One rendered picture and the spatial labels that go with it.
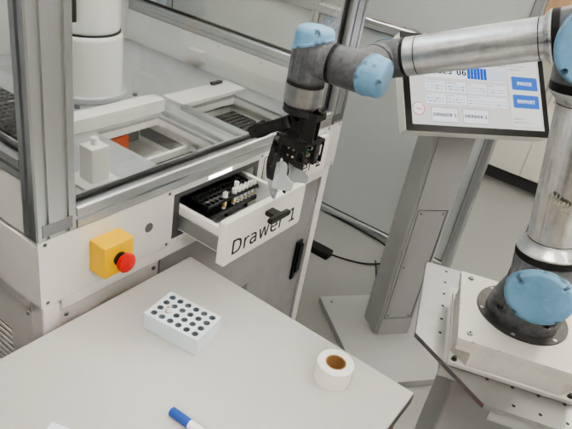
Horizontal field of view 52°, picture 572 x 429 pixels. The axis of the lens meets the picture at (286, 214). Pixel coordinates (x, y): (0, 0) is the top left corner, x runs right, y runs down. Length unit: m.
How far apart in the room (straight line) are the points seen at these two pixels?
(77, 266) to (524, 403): 0.89
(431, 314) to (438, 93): 0.77
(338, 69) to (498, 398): 0.69
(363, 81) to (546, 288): 0.47
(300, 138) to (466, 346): 0.53
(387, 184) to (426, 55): 1.86
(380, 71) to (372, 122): 1.87
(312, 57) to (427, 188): 1.05
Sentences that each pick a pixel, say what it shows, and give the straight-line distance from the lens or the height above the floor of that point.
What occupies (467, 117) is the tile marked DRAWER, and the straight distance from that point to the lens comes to 1.91.
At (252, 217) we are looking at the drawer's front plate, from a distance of 1.26.
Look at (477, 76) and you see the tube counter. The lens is 1.98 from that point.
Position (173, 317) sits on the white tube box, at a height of 0.80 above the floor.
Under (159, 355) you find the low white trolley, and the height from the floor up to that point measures 0.76.
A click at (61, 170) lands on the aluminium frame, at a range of 1.04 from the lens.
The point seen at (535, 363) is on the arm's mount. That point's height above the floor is 0.83.
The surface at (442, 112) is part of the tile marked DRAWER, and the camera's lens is 1.86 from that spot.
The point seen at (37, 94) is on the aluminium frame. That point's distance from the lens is 0.97.
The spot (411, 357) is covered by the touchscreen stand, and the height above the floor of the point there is 0.04.
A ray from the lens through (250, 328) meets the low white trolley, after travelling 1.20.
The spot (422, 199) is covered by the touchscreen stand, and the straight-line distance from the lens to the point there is 2.08.
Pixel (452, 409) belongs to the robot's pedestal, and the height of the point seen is 0.61.
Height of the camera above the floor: 1.55
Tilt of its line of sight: 30 degrees down
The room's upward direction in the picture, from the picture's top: 11 degrees clockwise
